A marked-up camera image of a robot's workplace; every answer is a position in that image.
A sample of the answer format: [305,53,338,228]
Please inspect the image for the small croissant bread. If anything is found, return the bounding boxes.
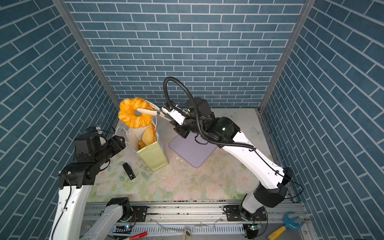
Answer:
[138,140,147,150]

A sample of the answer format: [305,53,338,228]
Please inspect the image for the triangular toast bread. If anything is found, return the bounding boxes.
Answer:
[142,124,157,146]

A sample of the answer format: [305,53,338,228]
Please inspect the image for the ring shaped croissant bread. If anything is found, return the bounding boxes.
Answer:
[118,98,154,129]

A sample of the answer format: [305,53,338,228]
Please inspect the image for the white paper gift bag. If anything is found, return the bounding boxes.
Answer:
[118,100,168,172]

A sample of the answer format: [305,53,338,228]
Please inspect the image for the metal tongs with white tips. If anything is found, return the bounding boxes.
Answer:
[136,108,172,121]

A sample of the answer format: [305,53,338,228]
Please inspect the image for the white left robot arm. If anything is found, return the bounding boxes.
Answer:
[50,132,133,240]

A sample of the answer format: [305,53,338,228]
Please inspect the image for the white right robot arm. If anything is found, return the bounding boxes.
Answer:
[163,97,293,221]

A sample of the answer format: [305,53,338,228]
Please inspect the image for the lilac plastic tray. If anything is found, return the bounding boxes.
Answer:
[169,133,217,168]

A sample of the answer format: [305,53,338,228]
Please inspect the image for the blue yellow toy wrench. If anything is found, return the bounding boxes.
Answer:
[266,212,305,240]

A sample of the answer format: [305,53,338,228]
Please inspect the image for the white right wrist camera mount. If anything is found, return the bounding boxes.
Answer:
[161,106,186,126]

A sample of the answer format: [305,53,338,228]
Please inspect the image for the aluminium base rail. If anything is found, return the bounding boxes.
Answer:
[82,200,307,224]

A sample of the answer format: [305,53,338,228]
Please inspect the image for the red handled tool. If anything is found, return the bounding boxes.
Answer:
[125,232,148,240]

